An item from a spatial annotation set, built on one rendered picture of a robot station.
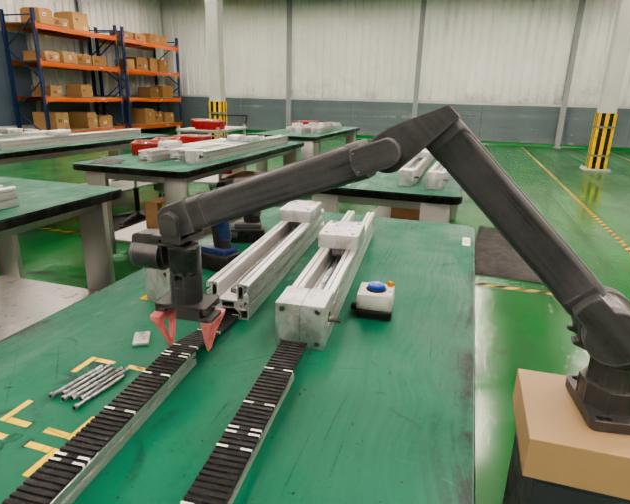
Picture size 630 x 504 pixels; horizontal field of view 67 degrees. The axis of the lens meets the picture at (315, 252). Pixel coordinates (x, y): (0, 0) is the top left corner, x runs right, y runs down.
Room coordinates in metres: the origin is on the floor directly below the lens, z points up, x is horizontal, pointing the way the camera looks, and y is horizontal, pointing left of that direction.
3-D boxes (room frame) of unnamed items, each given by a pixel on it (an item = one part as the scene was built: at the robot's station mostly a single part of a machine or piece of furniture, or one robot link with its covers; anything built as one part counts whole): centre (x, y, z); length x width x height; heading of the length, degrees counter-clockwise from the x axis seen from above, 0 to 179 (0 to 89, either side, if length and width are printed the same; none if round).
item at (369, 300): (1.04, -0.14, 0.81); 0.10 x 0.08 x 0.06; 77
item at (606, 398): (0.60, -0.43, 0.88); 0.12 x 0.09 x 0.08; 170
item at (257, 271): (1.38, 0.11, 0.82); 0.80 x 0.10 x 0.09; 167
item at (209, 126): (6.20, 1.30, 0.50); 1.03 x 0.55 x 1.01; 168
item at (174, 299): (0.81, 0.23, 0.92); 0.10 x 0.07 x 0.07; 77
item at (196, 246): (0.81, 0.24, 0.98); 0.07 x 0.06 x 0.07; 72
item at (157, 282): (1.09, 0.34, 0.83); 0.11 x 0.10 x 0.10; 56
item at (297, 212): (1.62, 0.05, 0.87); 0.16 x 0.11 x 0.07; 167
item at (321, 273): (1.34, -0.08, 0.82); 0.80 x 0.10 x 0.09; 167
